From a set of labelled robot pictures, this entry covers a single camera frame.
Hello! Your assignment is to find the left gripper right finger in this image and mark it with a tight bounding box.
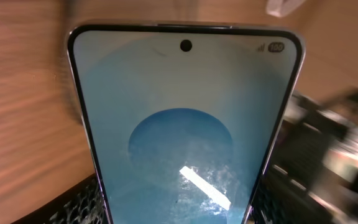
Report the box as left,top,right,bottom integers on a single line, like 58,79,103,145
250,178,288,224

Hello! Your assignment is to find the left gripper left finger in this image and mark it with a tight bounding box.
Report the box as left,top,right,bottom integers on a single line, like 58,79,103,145
14,174,104,224

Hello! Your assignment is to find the turquoise screen smartphone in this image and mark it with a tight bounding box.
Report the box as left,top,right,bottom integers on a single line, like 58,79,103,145
67,23,305,224

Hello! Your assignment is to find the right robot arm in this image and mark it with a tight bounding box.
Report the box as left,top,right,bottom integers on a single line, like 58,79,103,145
252,88,358,224

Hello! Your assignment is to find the white power strip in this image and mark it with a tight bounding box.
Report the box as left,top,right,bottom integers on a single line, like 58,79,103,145
265,0,306,18

